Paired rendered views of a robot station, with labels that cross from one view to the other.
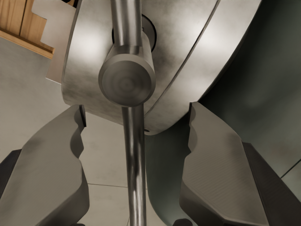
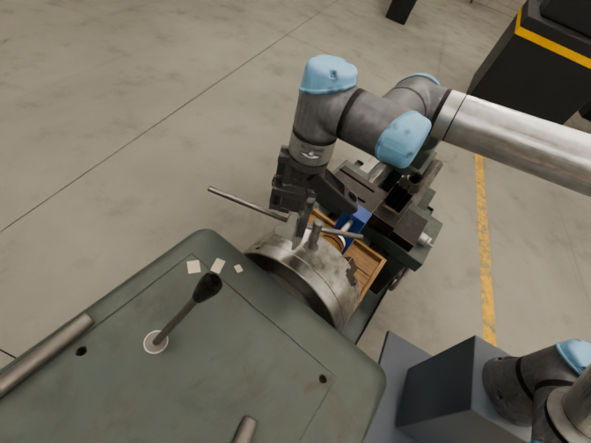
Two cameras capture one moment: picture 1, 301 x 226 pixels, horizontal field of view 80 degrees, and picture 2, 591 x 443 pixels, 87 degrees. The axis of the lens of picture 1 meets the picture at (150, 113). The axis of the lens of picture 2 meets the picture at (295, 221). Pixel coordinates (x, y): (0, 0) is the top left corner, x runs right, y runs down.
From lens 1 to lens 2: 0.61 m
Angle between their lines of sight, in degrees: 56
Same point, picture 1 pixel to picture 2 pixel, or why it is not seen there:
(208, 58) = (301, 266)
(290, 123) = (269, 289)
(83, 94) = not seen: hidden behind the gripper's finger
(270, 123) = (269, 283)
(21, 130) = (162, 202)
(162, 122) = (268, 251)
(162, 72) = (297, 251)
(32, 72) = not seen: hidden behind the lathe
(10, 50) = (246, 242)
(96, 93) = not seen: hidden behind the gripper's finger
